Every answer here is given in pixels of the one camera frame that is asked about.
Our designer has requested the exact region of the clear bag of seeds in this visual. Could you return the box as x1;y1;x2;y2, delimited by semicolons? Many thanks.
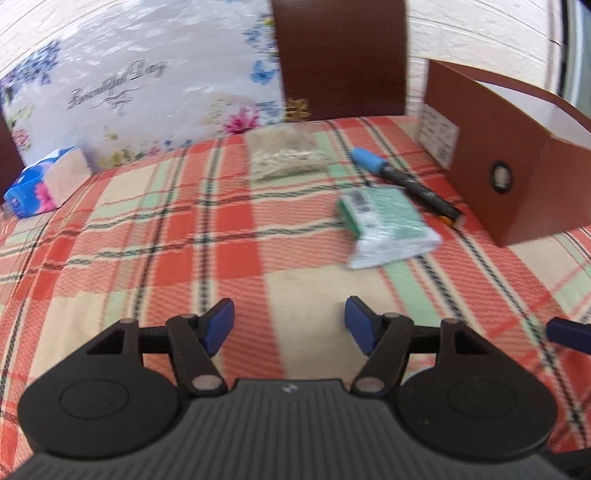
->
245;127;333;183

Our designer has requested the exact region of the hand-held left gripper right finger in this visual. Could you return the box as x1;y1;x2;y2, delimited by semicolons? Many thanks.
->
344;296;490;397

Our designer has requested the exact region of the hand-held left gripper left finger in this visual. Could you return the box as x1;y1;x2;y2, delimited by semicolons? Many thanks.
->
87;298;235;397

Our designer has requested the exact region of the floral printed board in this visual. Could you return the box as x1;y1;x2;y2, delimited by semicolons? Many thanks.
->
0;0;287;174

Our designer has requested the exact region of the blue tissue pack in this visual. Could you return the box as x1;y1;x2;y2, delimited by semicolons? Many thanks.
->
4;147;77;219

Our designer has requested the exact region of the yellow patterned cloth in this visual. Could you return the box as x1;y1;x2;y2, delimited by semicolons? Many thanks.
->
284;98;311;122

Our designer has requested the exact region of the small beige cardboard box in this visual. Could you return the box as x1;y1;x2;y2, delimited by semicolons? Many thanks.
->
44;148;93;208

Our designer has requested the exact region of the red green plaid blanket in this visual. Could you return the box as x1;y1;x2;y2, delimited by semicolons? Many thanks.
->
0;115;591;462

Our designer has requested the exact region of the window frame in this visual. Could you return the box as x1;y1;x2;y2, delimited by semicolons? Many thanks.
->
549;0;591;109

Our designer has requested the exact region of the pale green white packet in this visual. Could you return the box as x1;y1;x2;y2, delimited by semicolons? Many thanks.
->
336;187;443;271

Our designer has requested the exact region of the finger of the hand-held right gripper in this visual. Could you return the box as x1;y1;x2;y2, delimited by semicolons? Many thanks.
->
546;318;591;356

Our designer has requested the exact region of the black marker with blue cap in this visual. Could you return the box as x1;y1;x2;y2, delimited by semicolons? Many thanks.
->
351;148;465;227

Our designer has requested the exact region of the brown cardboard box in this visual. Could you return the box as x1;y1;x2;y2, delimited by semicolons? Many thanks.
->
416;59;591;247

